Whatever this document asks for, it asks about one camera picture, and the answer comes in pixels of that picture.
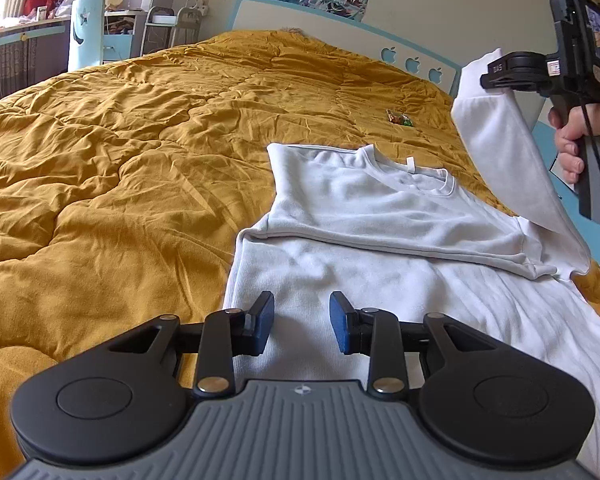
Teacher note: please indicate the person's right hand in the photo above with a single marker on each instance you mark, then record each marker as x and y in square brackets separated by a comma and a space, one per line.
[572, 135]

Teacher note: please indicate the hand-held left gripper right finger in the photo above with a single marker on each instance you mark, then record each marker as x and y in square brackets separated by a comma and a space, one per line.
[340, 325]

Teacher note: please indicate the mustard yellow quilted blanket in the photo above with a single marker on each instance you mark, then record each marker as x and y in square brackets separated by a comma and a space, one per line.
[130, 160]

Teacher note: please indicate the blue and white headboard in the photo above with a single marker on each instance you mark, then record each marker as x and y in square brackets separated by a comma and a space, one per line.
[330, 25]

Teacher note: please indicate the small colourful snack packet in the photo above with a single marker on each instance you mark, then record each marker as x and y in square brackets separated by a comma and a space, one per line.
[400, 117]

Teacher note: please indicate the light blue chair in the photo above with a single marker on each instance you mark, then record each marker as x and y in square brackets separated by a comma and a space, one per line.
[85, 30]

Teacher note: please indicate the grey folding rack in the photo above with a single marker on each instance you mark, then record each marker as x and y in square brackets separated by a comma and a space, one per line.
[186, 22]

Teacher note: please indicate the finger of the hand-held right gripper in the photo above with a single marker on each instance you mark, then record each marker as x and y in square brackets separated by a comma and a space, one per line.
[512, 67]

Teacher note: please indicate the white wall outlet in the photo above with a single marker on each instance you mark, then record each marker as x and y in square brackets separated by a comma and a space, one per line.
[198, 3]

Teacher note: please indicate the white printed sweatshirt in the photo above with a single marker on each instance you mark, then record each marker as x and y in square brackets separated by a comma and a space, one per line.
[380, 210]

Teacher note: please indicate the patterned curtain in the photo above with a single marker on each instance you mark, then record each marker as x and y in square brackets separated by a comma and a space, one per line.
[12, 65]

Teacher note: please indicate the blue drawer unit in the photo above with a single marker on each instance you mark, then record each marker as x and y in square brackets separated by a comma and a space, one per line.
[117, 47]

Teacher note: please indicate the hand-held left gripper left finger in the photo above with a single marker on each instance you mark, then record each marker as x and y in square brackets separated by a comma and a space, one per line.
[265, 322]

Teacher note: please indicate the brown fuzzy pillow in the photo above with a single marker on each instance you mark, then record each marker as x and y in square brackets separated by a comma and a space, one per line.
[297, 32]

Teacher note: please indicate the white desk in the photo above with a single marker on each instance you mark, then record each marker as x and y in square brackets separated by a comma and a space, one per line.
[40, 27]

